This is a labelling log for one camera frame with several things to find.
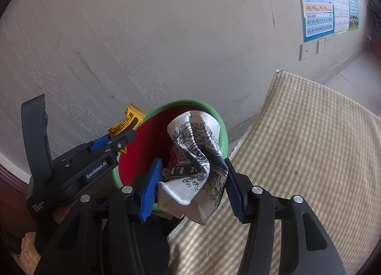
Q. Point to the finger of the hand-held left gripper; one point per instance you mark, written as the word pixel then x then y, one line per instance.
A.
pixel 122 140
pixel 99 144

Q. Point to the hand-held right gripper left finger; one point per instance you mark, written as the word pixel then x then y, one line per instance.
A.
pixel 150 191

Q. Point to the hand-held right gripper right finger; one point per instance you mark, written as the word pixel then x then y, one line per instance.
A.
pixel 235 197

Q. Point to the green rimmed red trash bin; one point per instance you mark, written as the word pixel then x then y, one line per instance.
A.
pixel 140 150

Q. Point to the small gold yellow wrapper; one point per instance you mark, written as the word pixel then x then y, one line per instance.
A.
pixel 131 117

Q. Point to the white paper wrapper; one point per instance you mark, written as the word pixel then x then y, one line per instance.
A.
pixel 193 150

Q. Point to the dark wooden furniture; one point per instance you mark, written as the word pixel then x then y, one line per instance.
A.
pixel 12 203

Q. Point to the checked yellow tablecloth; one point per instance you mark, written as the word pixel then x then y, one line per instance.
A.
pixel 297 144

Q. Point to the tan fuzzy cloth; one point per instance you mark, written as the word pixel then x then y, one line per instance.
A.
pixel 29 248

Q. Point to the white wall switch plate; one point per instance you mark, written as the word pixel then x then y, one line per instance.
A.
pixel 304 51

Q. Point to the white wall socket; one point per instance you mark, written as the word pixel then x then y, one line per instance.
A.
pixel 322 45

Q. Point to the blue bordered wall poster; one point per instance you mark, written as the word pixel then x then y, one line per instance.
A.
pixel 317 10

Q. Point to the white grid wall poster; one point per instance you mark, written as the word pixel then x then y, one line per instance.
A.
pixel 340 1

